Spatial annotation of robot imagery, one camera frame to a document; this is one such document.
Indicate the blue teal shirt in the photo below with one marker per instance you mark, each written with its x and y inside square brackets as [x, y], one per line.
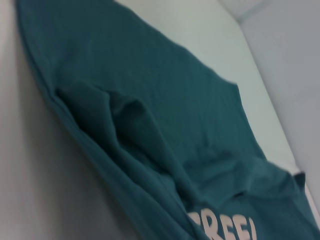
[150, 125]

